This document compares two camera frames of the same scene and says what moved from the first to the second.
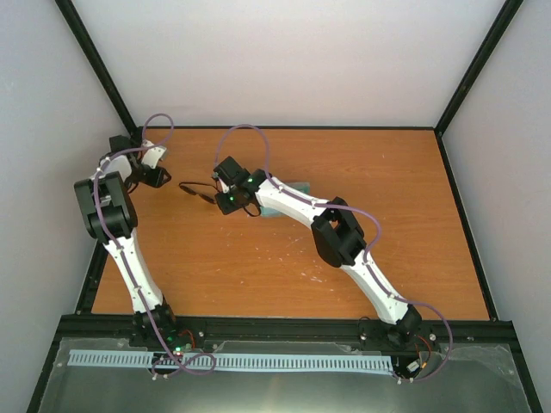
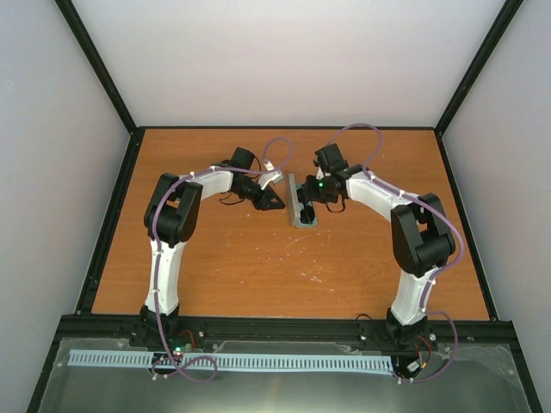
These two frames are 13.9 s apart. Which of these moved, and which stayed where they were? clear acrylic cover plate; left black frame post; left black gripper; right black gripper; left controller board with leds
Moved: right black gripper; left black gripper
Stayed: clear acrylic cover plate; left black frame post; left controller board with leds
